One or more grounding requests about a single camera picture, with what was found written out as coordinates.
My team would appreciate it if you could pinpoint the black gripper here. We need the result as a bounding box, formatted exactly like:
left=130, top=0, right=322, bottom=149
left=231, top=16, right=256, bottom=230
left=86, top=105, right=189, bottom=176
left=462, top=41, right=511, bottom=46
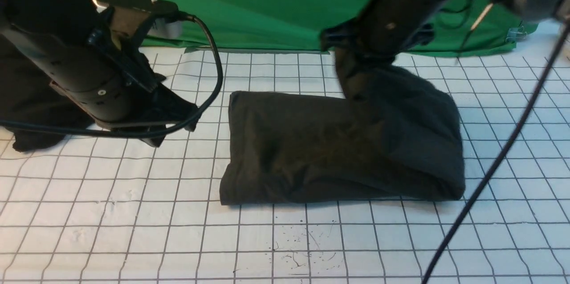
left=1, top=21, right=198, bottom=148

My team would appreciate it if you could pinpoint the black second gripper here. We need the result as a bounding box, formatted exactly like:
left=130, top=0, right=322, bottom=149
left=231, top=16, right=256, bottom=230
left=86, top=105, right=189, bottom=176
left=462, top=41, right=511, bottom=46
left=320, top=0, right=448, bottom=58

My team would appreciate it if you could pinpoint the dark gray long-sleeved shirt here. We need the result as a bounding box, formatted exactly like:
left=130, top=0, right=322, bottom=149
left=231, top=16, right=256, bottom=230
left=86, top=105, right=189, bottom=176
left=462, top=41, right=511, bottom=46
left=219, top=49, right=466, bottom=206

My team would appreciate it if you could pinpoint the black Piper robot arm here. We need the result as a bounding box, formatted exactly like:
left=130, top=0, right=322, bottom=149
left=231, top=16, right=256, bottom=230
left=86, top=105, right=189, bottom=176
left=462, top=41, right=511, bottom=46
left=1, top=0, right=201, bottom=147

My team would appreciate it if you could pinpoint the metal binder clip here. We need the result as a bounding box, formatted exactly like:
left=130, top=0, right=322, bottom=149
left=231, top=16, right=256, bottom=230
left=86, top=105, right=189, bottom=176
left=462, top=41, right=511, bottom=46
left=505, top=25, right=528, bottom=43

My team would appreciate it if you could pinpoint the green backdrop cloth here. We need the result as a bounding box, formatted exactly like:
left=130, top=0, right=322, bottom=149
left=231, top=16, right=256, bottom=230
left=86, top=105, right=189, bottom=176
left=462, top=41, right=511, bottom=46
left=82, top=0, right=539, bottom=57

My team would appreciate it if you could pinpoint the black cloth pile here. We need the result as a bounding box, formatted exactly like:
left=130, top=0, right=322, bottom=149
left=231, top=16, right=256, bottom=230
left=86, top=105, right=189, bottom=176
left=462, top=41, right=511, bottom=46
left=0, top=37, right=94, bottom=129

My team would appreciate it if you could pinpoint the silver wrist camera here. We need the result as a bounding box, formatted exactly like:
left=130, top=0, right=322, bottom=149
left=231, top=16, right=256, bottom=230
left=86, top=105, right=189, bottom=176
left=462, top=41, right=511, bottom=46
left=92, top=0, right=183, bottom=39

